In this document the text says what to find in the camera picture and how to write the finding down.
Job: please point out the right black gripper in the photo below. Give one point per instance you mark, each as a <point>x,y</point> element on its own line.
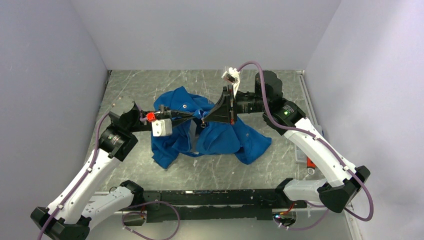
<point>222,111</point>

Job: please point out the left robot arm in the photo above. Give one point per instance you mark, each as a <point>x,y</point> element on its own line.
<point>72,215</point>

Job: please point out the clear plastic organizer box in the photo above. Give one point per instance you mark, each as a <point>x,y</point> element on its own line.
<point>311,147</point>

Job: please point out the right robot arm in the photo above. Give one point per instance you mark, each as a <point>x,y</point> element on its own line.
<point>342,179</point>

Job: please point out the blue zip jacket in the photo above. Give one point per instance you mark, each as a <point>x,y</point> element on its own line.
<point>193,140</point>

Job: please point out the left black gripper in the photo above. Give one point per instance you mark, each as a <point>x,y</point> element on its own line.
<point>179,117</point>

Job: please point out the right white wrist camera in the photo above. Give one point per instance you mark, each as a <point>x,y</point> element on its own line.
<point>232,76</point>

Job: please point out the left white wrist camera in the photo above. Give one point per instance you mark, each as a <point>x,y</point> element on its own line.
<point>160,127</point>

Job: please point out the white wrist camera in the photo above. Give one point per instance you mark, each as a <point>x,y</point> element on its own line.
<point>232,76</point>
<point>160,127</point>

